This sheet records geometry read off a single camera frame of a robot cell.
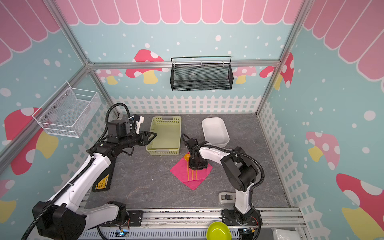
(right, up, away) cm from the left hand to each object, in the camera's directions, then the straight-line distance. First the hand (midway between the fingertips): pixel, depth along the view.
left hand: (153, 137), depth 77 cm
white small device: (+38, -32, 0) cm, 50 cm away
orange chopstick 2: (+22, -22, +12) cm, 33 cm away
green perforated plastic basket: (+3, -4, +20) cm, 21 cm away
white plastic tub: (+36, +2, +31) cm, 48 cm away
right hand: (+20, -20, +14) cm, 32 cm away
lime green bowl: (+33, -44, -6) cm, 56 cm away
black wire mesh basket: (+24, +40, +18) cm, 50 cm away
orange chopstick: (+20, -23, +11) cm, 33 cm away
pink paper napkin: (+13, -21, +13) cm, 28 cm away
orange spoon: (+16, -14, +18) cm, 28 cm away
